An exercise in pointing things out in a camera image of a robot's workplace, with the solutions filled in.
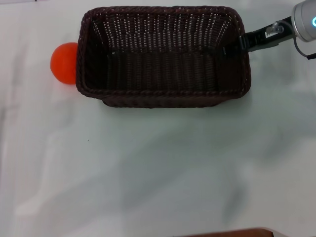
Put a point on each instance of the orange ball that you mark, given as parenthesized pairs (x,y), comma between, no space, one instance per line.
(63,64)

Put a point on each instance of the dark brown woven basket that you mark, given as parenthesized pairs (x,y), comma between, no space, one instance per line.
(163,71)

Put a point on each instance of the brown wooden edge piece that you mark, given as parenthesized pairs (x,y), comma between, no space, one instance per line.
(229,233)

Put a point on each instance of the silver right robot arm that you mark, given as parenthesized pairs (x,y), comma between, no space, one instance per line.
(304,18)

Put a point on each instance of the white tablecloth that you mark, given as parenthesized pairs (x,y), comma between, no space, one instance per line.
(123,168)

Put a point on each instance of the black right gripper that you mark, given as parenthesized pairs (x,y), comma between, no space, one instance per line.
(261,39)

